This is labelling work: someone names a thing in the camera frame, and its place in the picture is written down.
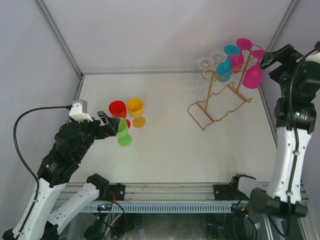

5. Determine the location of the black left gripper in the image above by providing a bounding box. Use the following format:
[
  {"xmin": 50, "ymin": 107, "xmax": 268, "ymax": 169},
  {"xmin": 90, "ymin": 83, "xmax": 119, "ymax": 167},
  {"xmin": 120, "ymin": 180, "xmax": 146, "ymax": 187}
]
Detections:
[{"xmin": 71, "ymin": 110, "xmax": 121, "ymax": 160}]

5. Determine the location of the red wine glass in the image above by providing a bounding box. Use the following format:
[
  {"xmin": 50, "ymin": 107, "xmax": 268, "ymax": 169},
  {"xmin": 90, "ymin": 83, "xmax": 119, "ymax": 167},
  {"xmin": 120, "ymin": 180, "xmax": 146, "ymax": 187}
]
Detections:
[{"xmin": 108, "ymin": 100, "xmax": 131, "ymax": 128}]

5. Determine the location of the green wine glass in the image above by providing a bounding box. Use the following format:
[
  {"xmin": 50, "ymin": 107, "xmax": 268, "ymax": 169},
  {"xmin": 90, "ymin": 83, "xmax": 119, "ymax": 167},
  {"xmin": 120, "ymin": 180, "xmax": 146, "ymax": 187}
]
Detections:
[{"xmin": 116, "ymin": 117, "xmax": 132, "ymax": 147}]

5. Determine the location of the yellow wine glass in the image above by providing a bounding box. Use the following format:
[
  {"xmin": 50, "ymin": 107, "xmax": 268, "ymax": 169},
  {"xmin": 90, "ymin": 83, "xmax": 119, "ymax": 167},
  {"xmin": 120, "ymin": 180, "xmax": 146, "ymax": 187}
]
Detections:
[{"xmin": 126, "ymin": 98, "xmax": 146, "ymax": 128}]

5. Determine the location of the magenta wine glass front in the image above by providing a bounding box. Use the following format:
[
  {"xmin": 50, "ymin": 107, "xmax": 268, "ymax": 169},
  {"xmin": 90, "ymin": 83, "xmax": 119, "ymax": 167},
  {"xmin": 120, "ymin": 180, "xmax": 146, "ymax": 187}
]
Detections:
[{"xmin": 242, "ymin": 49, "xmax": 266, "ymax": 89}]

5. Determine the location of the magenta wine glass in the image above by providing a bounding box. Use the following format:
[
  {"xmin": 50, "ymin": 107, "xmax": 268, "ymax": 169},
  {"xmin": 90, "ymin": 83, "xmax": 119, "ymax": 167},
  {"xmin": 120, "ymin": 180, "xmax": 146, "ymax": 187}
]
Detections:
[
  {"xmin": 230, "ymin": 38, "xmax": 253, "ymax": 74},
  {"xmin": 242, "ymin": 49, "xmax": 266, "ymax": 89}
]

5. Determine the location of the clear wine glass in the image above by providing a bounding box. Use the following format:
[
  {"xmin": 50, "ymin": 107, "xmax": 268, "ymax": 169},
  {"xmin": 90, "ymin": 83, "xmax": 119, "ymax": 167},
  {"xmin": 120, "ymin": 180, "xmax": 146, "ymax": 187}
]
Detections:
[
  {"xmin": 210, "ymin": 50, "xmax": 227, "ymax": 63},
  {"xmin": 195, "ymin": 57, "xmax": 214, "ymax": 94}
]

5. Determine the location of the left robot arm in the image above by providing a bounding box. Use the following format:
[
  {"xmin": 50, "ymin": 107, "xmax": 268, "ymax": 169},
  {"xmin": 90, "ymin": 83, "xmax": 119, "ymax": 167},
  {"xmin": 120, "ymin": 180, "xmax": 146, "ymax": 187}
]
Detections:
[{"xmin": 2, "ymin": 111, "xmax": 121, "ymax": 240}]

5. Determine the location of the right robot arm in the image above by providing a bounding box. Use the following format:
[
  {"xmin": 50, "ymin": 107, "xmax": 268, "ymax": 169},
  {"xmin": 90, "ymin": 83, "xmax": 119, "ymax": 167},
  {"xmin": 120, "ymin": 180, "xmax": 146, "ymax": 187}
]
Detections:
[{"xmin": 229, "ymin": 42, "xmax": 320, "ymax": 219}]

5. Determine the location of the magenta wine glass rear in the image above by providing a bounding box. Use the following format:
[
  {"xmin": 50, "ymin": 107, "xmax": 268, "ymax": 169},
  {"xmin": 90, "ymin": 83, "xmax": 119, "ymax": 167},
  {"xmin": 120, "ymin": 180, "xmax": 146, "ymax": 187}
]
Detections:
[{"xmin": 230, "ymin": 38, "xmax": 253, "ymax": 74}]

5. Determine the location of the blue wine glass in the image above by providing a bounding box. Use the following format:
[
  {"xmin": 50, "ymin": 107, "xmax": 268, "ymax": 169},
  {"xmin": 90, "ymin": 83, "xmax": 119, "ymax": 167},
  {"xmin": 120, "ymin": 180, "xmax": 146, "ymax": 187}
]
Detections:
[{"xmin": 215, "ymin": 44, "xmax": 241, "ymax": 82}]

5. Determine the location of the clear wine glass front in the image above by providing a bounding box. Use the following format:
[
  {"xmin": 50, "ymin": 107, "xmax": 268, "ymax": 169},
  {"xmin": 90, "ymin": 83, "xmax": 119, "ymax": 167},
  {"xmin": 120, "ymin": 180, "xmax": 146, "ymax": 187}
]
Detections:
[{"xmin": 195, "ymin": 57, "xmax": 214, "ymax": 94}]

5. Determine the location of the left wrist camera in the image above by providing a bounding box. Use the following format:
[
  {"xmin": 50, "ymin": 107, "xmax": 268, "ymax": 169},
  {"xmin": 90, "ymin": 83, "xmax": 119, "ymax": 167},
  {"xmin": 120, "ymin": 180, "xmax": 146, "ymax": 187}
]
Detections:
[{"xmin": 68, "ymin": 99, "xmax": 93, "ymax": 122}]

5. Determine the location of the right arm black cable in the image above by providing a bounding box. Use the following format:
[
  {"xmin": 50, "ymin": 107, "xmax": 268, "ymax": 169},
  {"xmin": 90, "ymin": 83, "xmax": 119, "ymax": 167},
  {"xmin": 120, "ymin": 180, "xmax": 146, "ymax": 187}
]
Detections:
[{"xmin": 268, "ymin": 47, "xmax": 320, "ymax": 237}]

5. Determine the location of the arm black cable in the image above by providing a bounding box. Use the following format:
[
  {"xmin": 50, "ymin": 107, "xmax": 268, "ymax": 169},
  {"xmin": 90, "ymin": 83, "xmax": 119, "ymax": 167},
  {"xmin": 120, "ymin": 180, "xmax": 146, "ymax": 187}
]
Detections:
[
  {"xmin": 268, "ymin": 47, "xmax": 320, "ymax": 237},
  {"xmin": 12, "ymin": 104, "xmax": 73, "ymax": 198}
]

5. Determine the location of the gold wire glass rack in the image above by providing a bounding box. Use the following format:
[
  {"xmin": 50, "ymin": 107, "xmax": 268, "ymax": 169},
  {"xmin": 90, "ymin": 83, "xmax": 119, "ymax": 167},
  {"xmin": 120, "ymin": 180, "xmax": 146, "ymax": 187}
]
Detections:
[{"xmin": 187, "ymin": 44, "xmax": 263, "ymax": 131}]

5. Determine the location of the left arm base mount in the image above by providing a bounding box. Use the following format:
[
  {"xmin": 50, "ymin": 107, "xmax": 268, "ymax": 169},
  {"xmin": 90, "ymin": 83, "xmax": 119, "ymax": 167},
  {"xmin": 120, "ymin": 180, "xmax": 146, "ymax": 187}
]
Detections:
[{"xmin": 97, "ymin": 183, "xmax": 126, "ymax": 201}]

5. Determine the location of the aluminium frame rail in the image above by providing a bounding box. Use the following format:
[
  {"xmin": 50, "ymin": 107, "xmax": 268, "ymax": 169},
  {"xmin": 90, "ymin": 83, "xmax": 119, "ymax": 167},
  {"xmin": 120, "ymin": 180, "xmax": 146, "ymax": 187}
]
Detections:
[{"xmin": 57, "ymin": 181, "xmax": 308, "ymax": 204}]

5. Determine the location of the slotted grey cable duct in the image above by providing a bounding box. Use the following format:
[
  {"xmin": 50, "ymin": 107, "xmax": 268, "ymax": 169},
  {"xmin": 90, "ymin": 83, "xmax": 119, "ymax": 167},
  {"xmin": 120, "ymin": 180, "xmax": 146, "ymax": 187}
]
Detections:
[{"xmin": 52, "ymin": 202, "xmax": 233, "ymax": 214}]

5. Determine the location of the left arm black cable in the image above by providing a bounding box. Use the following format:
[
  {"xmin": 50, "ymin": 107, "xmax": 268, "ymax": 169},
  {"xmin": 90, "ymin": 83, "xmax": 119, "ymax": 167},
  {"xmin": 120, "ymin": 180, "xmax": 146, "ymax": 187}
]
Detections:
[{"xmin": 12, "ymin": 104, "xmax": 73, "ymax": 198}]

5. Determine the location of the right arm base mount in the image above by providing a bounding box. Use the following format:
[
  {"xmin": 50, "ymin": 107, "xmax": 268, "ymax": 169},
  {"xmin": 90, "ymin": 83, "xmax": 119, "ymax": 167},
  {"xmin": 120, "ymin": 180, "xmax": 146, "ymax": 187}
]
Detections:
[{"xmin": 213, "ymin": 184, "xmax": 249, "ymax": 201}]

